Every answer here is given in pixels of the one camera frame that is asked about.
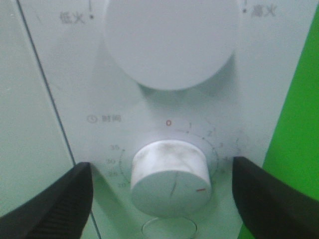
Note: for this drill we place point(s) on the white upper power knob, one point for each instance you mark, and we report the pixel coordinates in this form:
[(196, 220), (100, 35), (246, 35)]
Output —
[(171, 44)]

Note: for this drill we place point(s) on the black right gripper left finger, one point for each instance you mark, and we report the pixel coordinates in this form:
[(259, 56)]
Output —
[(59, 212)]

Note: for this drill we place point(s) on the white microwave door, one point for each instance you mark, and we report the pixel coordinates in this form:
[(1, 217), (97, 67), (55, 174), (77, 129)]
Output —
[(33, 150)]

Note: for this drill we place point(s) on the round white door release button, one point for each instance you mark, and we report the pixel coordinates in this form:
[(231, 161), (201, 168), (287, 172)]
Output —
[(169, 228)]

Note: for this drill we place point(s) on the white microwave oven body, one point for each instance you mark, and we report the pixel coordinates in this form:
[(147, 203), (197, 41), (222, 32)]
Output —
[(107, 117)]

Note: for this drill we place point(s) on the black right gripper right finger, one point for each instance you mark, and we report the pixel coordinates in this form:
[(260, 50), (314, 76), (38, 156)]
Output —
[(268, 207)]

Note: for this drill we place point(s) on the white timer knob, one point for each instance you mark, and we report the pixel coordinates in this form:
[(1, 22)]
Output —
[(170, 178)]

